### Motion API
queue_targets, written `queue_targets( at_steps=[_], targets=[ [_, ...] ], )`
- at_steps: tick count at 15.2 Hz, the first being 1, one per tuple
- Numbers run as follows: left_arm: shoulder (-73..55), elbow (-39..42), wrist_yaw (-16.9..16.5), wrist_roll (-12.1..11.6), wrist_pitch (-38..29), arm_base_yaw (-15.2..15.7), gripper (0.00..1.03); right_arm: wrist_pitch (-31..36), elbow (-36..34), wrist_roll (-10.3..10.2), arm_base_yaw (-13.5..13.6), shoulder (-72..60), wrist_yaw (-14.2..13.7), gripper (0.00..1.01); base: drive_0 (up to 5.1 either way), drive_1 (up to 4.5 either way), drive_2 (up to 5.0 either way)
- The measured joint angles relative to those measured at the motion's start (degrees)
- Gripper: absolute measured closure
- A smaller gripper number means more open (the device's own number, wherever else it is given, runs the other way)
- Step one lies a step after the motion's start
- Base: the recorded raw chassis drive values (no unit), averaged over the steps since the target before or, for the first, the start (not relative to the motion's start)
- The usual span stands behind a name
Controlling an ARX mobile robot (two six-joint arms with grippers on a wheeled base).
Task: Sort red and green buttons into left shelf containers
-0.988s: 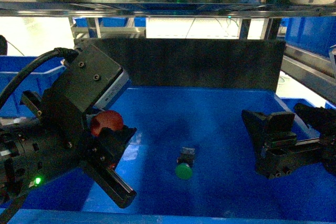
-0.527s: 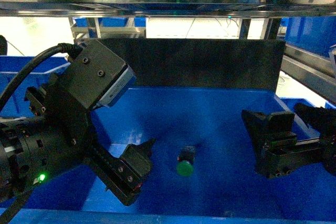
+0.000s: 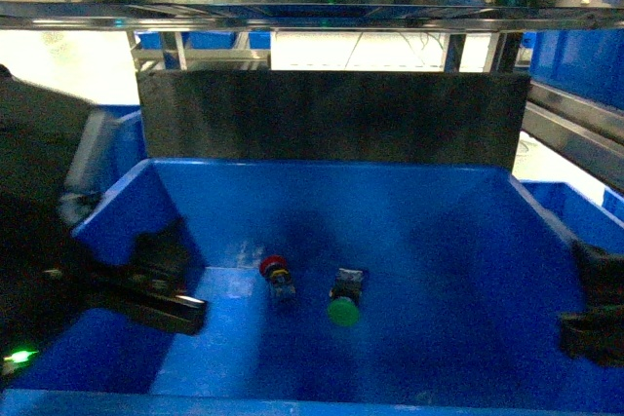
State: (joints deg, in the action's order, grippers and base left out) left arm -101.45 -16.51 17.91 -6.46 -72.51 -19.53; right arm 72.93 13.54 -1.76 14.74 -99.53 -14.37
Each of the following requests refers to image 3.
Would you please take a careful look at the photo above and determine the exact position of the red mushroom push button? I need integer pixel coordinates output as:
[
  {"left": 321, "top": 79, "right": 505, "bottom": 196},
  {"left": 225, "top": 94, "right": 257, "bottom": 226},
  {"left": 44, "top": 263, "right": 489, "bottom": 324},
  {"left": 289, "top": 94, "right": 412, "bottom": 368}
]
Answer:
[{"left": 258, "top": 254, "right": 296, "bottom": 308}]

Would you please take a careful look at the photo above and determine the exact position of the green mushroom push button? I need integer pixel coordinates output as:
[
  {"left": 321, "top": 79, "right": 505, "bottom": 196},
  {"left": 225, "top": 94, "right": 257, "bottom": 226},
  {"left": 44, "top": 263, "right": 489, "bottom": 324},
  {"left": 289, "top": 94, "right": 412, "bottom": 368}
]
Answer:
[{"left": 327, "top": 268, "right": 366, "bottom": 327}]

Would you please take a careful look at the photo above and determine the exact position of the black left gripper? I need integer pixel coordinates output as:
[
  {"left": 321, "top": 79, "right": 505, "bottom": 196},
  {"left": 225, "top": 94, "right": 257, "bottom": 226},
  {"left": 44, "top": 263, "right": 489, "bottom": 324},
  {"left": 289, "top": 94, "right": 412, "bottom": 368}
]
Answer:
[{"left": 1, "top": 66, "right": 208, "bottom": 367}]

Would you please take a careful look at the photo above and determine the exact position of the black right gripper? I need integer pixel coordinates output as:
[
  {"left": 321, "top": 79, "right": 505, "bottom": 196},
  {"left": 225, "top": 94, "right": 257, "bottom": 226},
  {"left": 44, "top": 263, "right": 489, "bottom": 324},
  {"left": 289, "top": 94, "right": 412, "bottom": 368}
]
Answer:
[{"left": 559, "top": 241, "right": 623, "bottom": 368}]

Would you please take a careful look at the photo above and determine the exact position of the black backing panel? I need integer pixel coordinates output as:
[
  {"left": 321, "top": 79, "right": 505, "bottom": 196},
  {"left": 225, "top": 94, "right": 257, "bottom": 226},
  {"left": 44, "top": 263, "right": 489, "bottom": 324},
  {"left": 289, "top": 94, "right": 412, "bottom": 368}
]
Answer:
[{"left": 136, "top": 70, "right": 530, "bottom": 170}]

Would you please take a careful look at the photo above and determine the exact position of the blue target bin left shelf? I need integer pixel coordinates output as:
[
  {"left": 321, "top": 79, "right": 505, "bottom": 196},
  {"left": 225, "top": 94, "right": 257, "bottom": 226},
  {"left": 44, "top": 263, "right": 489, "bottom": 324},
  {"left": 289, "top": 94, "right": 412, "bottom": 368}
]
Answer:
[{"left": 1, "top": 159, "right": 623, "bottom": 415}]

